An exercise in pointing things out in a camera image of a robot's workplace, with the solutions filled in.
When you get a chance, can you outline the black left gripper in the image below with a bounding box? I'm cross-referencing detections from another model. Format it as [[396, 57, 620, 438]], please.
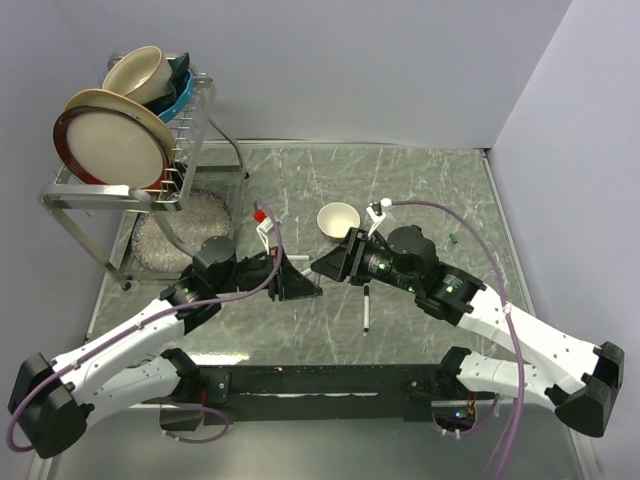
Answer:
[[213, 246, 322, 301]]

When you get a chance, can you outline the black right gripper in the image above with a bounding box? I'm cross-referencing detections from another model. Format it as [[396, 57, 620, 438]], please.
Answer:
[[310, 225, 420, 293]]

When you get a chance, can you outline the white pen black tip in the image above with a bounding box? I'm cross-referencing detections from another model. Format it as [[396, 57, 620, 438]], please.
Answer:
[[363, 285, 371, 336]]

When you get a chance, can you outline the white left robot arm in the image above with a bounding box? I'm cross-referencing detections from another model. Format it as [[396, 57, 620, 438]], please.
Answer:
[[6, 237, 323, 459]]

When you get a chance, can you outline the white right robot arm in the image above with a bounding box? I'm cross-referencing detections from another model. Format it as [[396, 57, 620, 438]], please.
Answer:
[[311, 225, 625, 438]]

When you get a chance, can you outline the small cream bowl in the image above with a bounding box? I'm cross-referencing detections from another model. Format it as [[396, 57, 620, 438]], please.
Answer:
[[316, 202, 361, 242]]

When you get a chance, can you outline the speckled grey plate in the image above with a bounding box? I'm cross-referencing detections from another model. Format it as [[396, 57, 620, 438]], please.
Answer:
[[131, 189, 231, 273]]

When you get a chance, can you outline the black base bar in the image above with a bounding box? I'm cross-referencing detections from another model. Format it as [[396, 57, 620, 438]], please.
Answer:
[[171, 364, 492, 422]]

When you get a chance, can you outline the metal dish rack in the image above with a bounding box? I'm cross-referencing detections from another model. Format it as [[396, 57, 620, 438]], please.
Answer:
[[39, 65, 249, 290]]

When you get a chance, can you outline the blue dish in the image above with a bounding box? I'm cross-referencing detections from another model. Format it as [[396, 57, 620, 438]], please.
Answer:
[[148, 71, 195, 123]]

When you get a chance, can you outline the red rimmed white plate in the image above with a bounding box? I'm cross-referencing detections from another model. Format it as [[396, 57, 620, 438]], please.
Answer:
[[53, 106, 168, 189]]

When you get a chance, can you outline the black dish in rack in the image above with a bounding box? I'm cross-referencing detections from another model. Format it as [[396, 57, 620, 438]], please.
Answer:
[[146, 52, 190, 111]]

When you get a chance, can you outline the large beige bowl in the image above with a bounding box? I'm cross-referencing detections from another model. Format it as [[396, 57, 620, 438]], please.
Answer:
[[102, 46, 173, 104]]

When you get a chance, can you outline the beige plate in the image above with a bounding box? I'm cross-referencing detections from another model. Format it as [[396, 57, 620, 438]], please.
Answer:
[[64, 88, 176, 162]]

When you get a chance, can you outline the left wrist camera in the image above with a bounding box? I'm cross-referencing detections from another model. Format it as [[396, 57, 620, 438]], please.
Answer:
[[253, 209, 280, 252]]

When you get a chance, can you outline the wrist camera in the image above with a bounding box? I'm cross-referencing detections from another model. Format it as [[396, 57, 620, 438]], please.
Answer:
[[253, 209, 280, 252], [366, 198, 396, 238]]

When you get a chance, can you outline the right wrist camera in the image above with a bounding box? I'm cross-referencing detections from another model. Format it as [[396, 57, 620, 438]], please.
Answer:
[[366, 198, 396, 238]]

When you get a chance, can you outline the aluminium rail frame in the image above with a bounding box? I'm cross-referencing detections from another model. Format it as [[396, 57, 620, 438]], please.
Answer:
[[24, 147, 601, 480]]

